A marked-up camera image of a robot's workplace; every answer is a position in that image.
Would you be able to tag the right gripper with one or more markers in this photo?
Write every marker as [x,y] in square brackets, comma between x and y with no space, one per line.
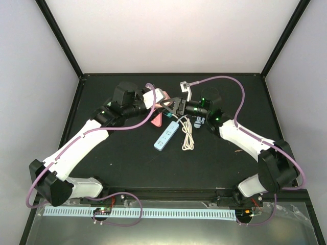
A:
[181,104]

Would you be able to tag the pink square socket adapter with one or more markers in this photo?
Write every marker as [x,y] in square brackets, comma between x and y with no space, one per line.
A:
[167,97]

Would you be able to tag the pink triangular power strip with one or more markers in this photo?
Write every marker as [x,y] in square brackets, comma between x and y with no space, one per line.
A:
[157,120]

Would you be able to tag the light blue power strip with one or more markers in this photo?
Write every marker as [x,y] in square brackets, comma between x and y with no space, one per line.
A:
[166,135]

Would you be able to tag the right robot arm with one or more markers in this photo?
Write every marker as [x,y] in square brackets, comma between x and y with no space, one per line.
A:
[275,159]

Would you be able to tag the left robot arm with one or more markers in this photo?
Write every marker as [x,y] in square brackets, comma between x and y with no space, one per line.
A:
[128,109]

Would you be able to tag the left circuit board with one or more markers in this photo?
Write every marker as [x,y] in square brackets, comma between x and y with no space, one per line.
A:
[102,211]

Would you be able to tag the circuit board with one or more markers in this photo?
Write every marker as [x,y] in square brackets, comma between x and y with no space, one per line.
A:
[247,213]
[102,211]

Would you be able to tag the right circuit board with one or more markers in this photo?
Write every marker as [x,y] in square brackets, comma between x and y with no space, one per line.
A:
[247,213]

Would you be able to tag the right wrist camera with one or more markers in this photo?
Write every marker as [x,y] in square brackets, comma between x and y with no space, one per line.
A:
[185,88]

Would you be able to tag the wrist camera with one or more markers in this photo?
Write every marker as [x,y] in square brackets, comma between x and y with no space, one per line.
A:
[149,98]
[185,88]

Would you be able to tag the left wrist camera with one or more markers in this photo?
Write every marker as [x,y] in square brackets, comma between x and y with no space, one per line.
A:
[149,98]

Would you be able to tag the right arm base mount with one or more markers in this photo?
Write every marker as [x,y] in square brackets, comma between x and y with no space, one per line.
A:
[232,197]

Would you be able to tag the white slotted cable duct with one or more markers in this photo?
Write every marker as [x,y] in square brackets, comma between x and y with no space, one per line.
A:
[158,213]

